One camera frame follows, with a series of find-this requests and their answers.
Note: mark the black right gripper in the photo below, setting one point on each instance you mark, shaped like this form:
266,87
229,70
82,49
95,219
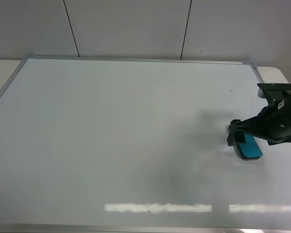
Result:
273,123

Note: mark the blue whiteboard eraser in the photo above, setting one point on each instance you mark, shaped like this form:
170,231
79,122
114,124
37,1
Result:
249,150

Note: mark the whiteboard with aluminium frame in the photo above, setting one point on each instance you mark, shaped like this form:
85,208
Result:
91,145

